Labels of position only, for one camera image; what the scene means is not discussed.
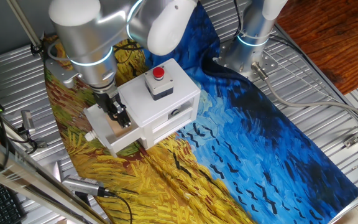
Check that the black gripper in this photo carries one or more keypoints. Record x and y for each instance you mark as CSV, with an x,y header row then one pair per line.
x,y
107,101

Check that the wooden block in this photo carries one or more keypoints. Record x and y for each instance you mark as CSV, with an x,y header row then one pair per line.
x,y
117,129

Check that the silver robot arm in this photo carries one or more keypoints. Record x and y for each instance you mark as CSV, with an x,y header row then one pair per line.
x,y
85,43

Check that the white drawer cabinet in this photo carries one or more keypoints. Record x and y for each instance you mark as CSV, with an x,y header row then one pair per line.
x,y
141,96

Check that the white drawer with black knob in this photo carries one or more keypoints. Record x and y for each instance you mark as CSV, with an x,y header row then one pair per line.
x,y
148,141

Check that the grey box with red button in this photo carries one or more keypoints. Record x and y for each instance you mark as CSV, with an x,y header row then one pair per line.
x,y
162,87

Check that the flat metal plate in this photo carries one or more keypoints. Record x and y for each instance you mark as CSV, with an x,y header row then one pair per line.
x,y
57,171

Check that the black pole clamp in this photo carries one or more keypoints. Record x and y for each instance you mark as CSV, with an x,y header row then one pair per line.
x,y
37,49

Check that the thin metal pole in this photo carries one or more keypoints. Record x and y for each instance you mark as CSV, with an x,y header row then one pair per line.
x,y
23,21

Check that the painted wheat field cloth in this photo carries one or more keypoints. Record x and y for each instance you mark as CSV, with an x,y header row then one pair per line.
x,y
259,155

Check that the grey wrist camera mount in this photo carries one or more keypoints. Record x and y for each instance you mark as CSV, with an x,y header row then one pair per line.
x,y
61,73

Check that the silver ribbed camera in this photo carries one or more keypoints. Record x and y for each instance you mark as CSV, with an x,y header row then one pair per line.
x,y
82,185

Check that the small metal mounting bracket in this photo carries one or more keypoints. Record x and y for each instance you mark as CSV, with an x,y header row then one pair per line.
x,y
41,144

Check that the small dark grey camera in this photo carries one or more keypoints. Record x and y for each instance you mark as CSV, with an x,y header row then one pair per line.
x,y
28,121

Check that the aluminium frame bar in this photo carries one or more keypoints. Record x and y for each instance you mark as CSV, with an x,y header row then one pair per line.
x,y
26,177

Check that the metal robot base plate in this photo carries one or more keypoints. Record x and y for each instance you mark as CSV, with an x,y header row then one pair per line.
x,y
269,63

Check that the small metal corner bracket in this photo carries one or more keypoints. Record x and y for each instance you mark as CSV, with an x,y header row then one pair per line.
x,y
351,141

